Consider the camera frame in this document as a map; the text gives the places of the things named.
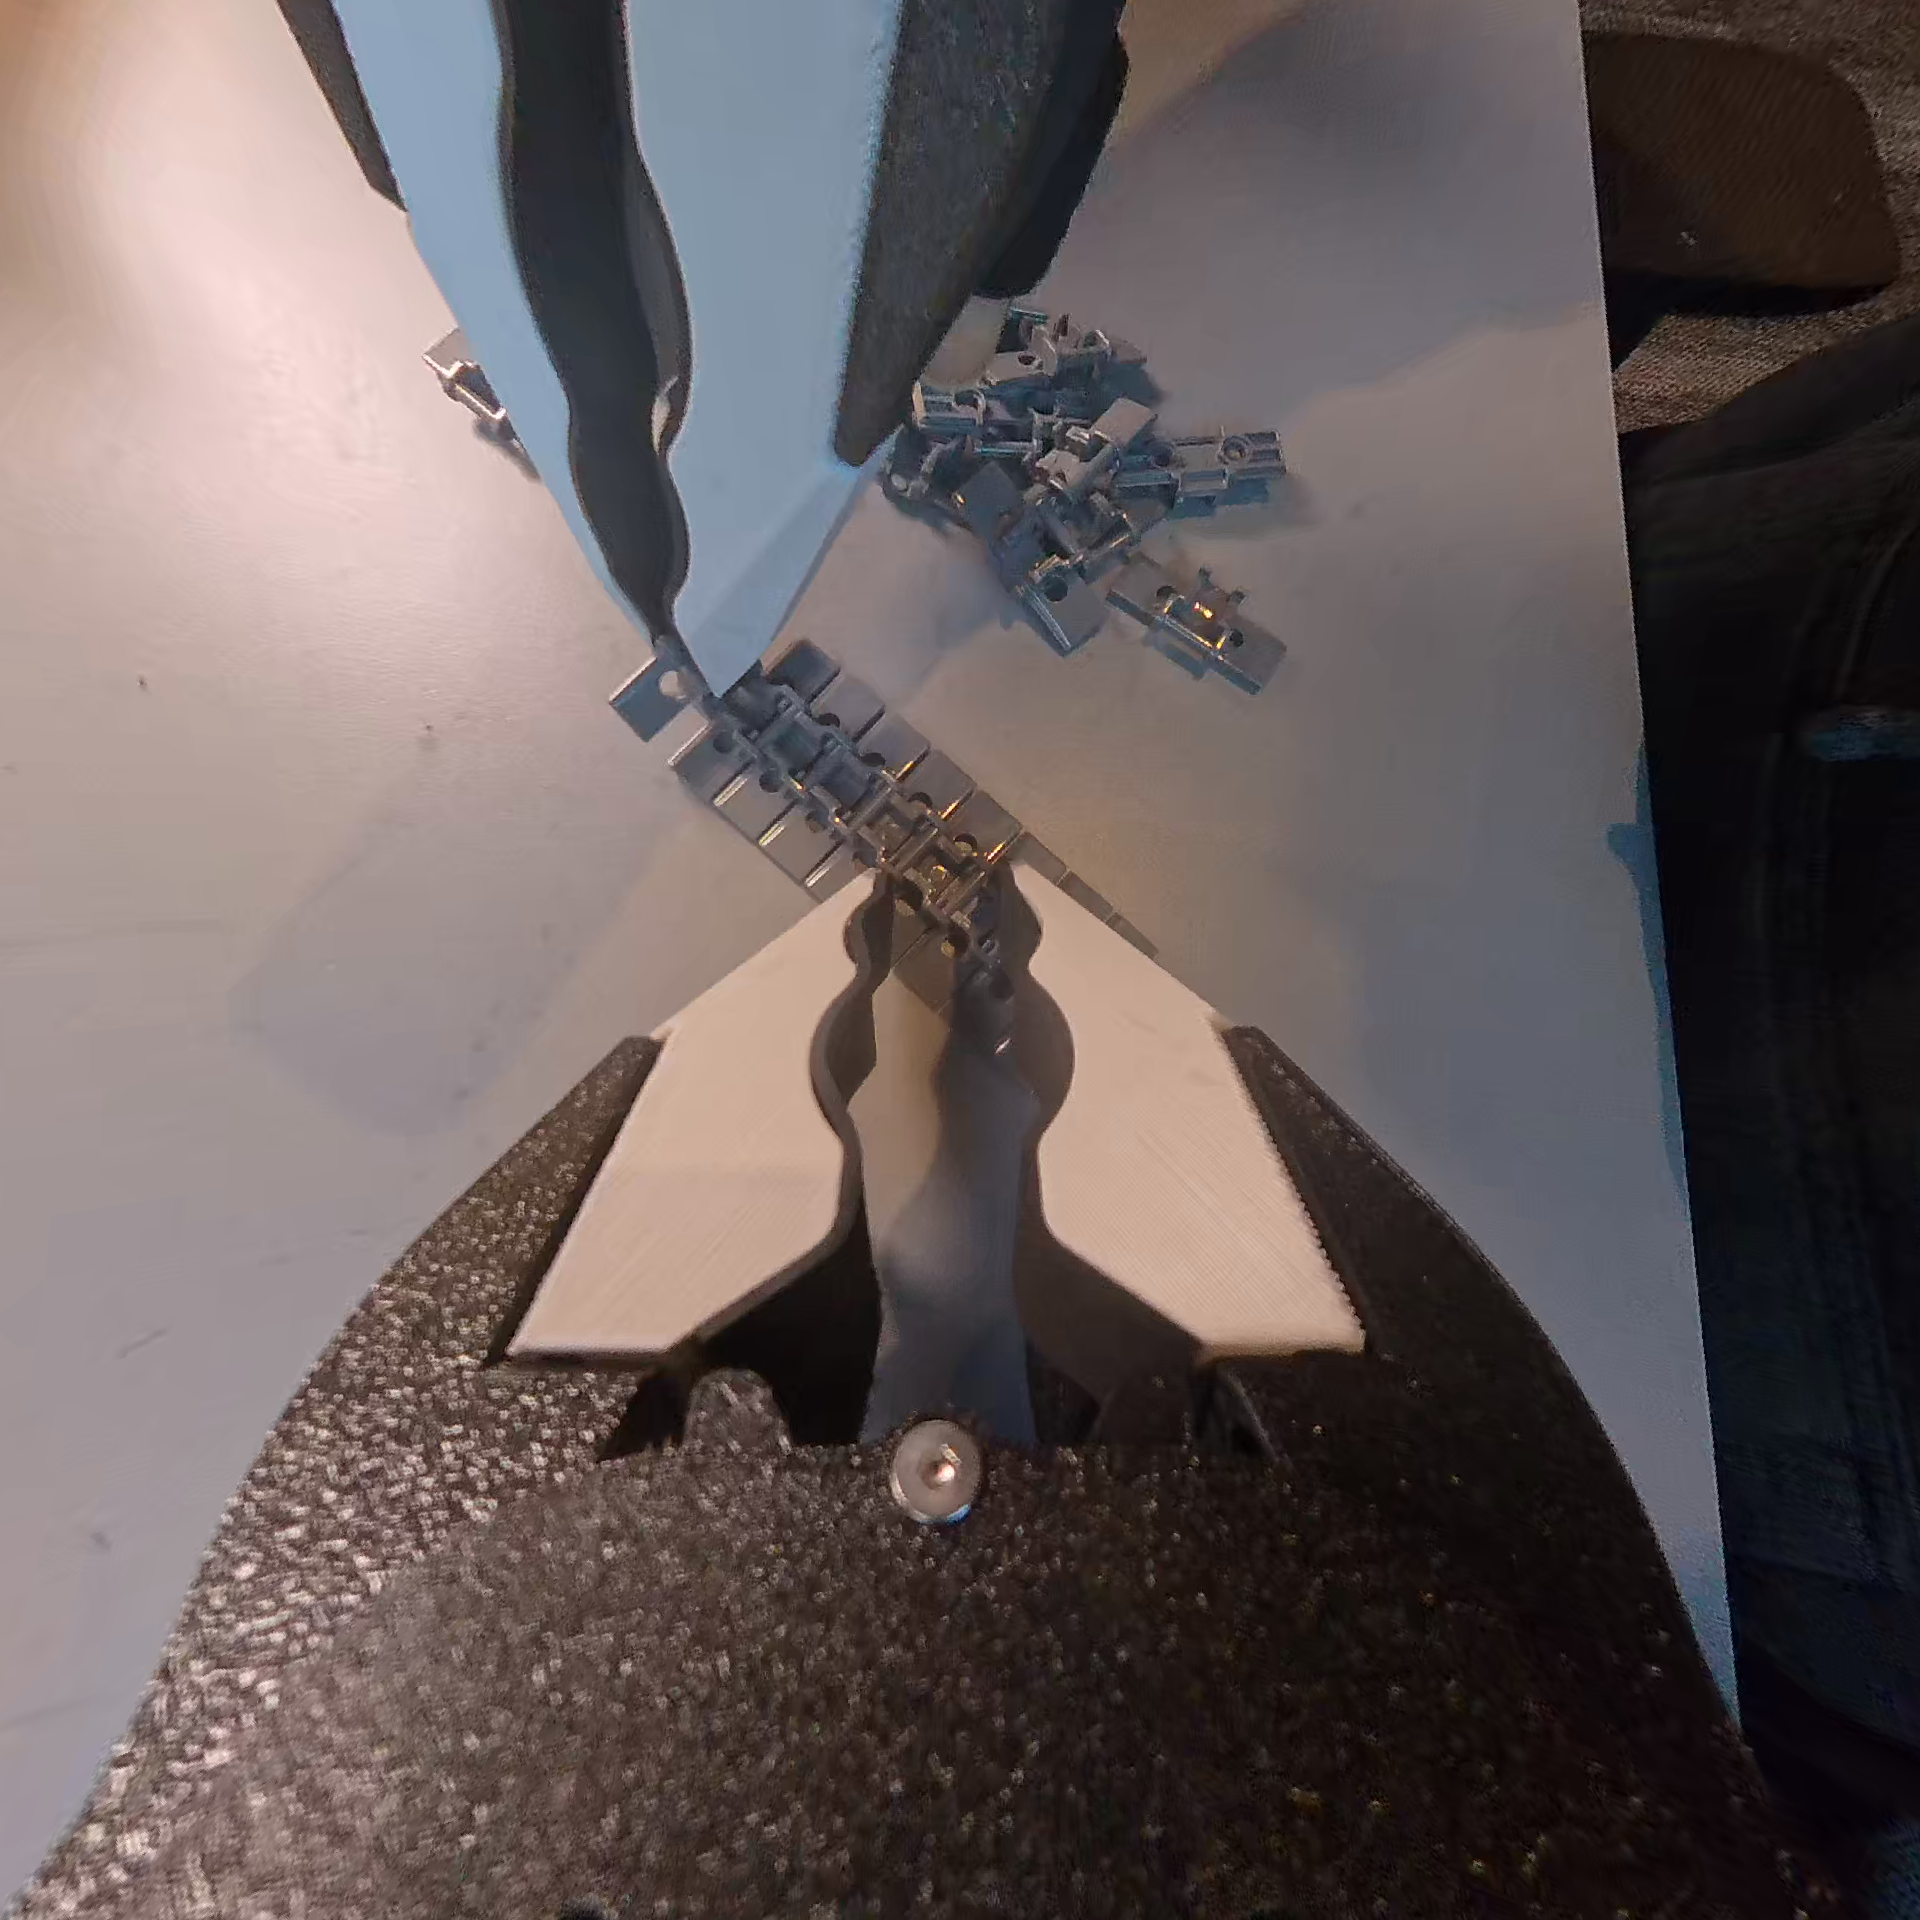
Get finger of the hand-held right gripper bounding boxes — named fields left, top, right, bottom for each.
left=618, top=0, right=905, bottom=702
left=326, top=0, right=698, bottom=684

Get small grey track link cluster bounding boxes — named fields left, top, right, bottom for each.
left=881, top=300, right=1292, bottom=695

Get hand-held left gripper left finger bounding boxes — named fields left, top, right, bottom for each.
left=503, top=871, right=885, bottom=1444

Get single grey track link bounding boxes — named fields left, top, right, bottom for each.
left=422, top=329, right=521, bottom=448

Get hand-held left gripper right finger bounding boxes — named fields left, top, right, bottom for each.
left=1000, top=871, right=1369, bottom=1444

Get person's dark jeans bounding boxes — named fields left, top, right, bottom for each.
left=1581, top=0, right=1920, bottom=1800

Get short grey track link chain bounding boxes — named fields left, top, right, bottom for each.
left=608, top=633, right=1156, bottom=1057

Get grey desk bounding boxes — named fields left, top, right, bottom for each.
left=0, top=0, right=1742, bottom=1877

